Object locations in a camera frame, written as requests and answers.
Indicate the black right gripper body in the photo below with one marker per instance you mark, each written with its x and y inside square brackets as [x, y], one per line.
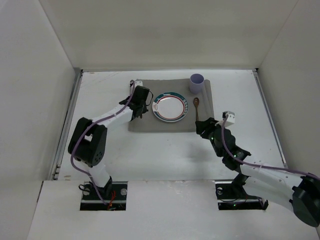
[204, 127]

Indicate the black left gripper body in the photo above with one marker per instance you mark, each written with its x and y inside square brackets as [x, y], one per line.
[139, 107]

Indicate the grey cloth placemat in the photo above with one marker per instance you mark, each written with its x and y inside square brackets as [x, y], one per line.
[149, 123]

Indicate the brown wooden spoon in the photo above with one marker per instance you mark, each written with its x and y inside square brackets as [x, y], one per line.
[196, 103]

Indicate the white plate green rim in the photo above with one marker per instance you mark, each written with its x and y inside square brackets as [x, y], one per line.
[170, 107]

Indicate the purple plastic cup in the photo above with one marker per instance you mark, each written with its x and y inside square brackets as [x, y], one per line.
[196, 83]

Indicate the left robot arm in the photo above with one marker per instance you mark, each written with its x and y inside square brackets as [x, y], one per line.
[87, 145]

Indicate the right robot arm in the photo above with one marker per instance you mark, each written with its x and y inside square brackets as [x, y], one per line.
[295, 190]

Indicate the white front cover board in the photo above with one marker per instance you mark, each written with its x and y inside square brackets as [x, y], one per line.
[159, 210]

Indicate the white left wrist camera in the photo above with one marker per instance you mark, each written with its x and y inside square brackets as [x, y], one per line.
[136, 83]

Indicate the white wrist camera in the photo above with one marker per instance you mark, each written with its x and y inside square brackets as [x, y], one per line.
[136, 83]
[228, 119]

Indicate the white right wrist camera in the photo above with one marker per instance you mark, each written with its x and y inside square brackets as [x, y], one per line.
[228, 119]

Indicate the right aluminium table rail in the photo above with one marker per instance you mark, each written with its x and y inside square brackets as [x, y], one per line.
[269, 116]

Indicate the aluminium table rail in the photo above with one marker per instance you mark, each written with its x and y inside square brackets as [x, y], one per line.
[269, 116]
[58, 156]

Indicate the left aluminium table rail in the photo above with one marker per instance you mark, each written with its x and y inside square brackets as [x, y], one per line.
[58, 156]

